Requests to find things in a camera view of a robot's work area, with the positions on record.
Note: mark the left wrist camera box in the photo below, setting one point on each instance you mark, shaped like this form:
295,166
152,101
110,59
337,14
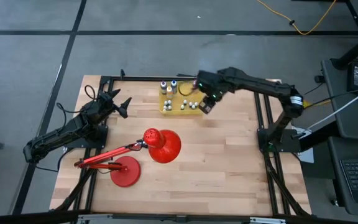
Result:
94,107

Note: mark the black stand leg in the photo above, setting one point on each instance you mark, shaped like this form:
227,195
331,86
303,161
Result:
353,51

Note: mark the translucent yellow plastic bin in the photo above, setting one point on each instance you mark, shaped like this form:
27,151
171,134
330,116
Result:
176,110

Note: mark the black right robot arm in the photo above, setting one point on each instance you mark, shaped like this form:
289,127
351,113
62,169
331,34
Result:
259,85

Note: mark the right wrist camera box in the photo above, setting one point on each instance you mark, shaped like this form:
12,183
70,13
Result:
204,79

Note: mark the yellow plug connector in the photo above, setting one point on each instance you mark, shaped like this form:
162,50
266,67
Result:
306,104

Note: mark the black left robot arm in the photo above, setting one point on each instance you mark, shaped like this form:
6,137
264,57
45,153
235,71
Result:
57,135

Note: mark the white paper tag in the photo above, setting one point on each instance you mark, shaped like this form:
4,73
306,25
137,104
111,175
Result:
308,157

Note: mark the large yellow dye bottle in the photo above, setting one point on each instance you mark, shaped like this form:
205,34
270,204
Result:
169,92

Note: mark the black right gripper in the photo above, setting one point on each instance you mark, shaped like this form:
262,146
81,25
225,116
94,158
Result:
217,87

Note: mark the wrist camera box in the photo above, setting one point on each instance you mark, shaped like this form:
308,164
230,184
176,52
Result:
94,107
204,79

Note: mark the red desk lamp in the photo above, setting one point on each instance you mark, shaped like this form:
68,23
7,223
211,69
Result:
163,146

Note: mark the large blue-capped dye bottle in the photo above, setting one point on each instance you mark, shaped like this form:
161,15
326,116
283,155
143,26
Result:
174,86

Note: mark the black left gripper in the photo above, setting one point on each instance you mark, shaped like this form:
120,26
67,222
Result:
109,104

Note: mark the black aluminium table frame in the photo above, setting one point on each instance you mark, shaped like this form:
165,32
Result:
141,78

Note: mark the dark gray desk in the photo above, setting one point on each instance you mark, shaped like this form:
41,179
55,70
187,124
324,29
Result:
334,186
334,81

